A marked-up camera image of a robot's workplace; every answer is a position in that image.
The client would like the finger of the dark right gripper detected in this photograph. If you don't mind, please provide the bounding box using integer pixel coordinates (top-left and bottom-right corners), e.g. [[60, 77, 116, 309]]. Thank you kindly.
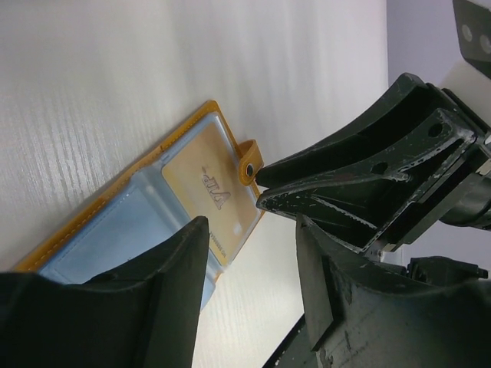
[[255, 107, 479, 255], [256, 73, 451, 188]]

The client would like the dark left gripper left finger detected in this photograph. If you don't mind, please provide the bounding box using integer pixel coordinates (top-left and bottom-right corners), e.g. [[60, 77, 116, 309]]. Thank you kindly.
[[1, 216, 209, 367]]

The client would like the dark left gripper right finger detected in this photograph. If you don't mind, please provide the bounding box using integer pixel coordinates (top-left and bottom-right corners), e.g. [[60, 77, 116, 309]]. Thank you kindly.
[[296, 215, 490, 367]]

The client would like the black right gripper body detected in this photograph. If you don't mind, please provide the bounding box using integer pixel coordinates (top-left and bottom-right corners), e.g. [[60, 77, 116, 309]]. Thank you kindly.
[[383, 89, 490, 251]]

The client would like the yellow leather card holder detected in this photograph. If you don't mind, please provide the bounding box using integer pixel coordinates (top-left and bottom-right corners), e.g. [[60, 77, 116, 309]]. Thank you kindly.
[[17, 100, 264, 303]]

